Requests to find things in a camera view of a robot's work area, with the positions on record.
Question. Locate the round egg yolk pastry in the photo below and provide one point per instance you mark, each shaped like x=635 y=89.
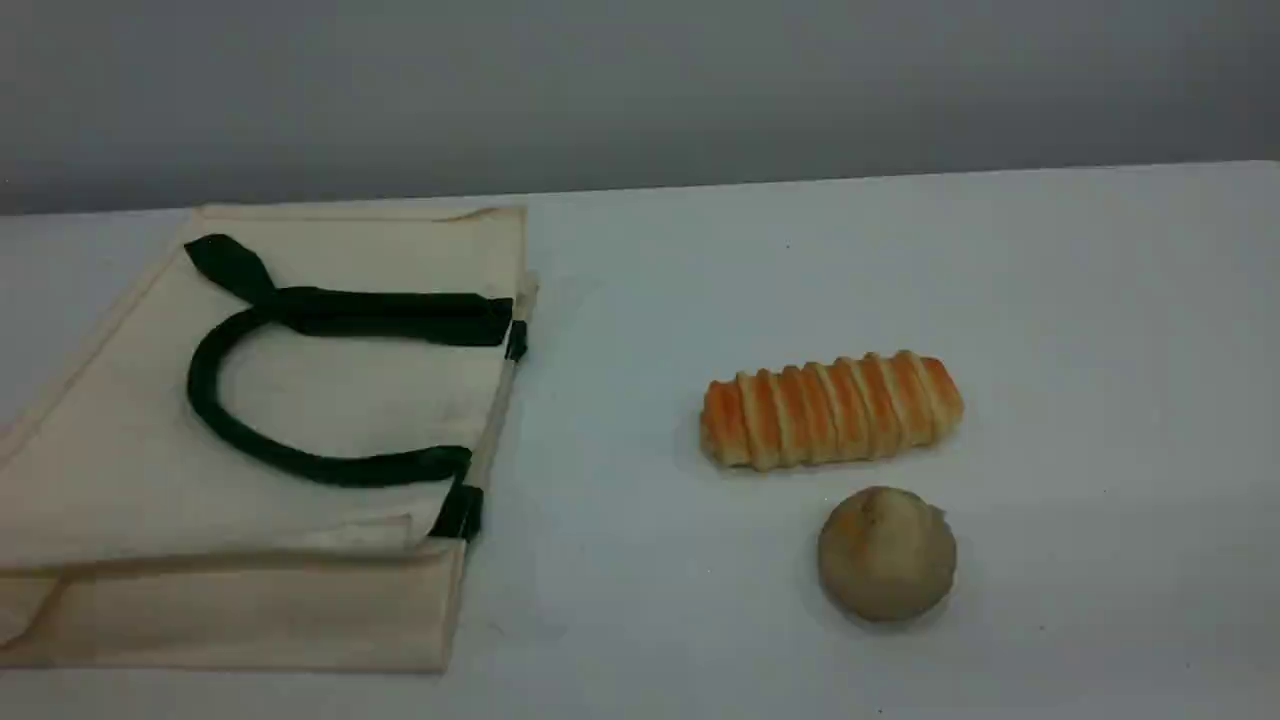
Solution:
x=885 y=560

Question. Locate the long striped orange bread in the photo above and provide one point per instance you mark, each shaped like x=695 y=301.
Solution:
x=830 y=410

